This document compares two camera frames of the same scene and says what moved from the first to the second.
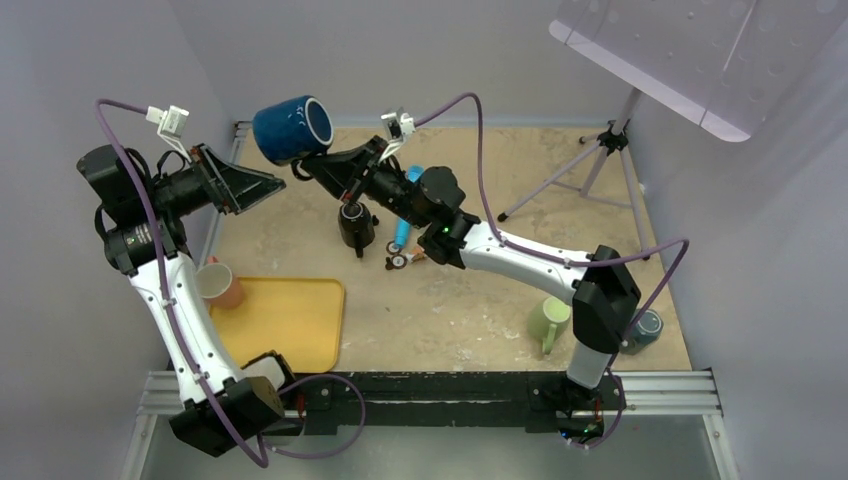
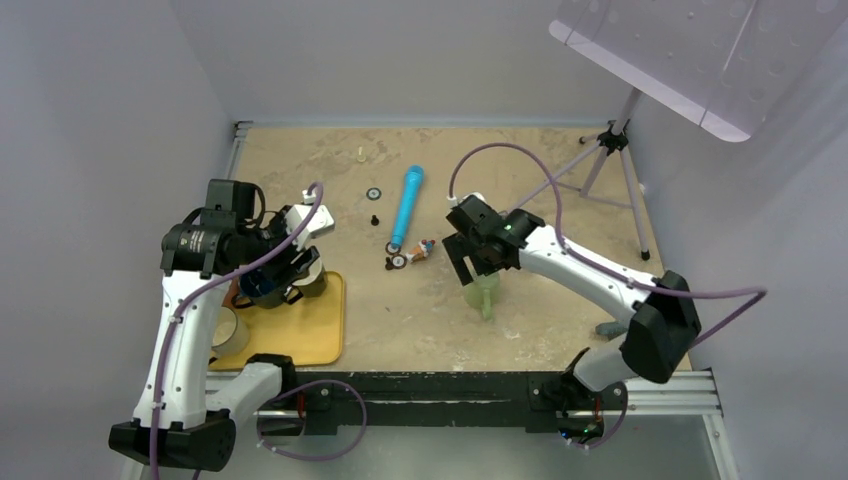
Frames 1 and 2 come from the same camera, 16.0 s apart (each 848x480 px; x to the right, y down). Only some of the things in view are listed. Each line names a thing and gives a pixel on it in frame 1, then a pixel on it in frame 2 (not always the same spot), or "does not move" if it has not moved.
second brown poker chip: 399,261 does not move
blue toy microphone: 414,172 does not move
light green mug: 547,321 → 483,293
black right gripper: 341,172 → 457,254
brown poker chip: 390,247 does not move
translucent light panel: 723,64 does not move
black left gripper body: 187,189 → 280,265
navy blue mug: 289,130 → 261,287
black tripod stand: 612,138 does not move
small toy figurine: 416,254 does not move
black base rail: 346,404 does not move
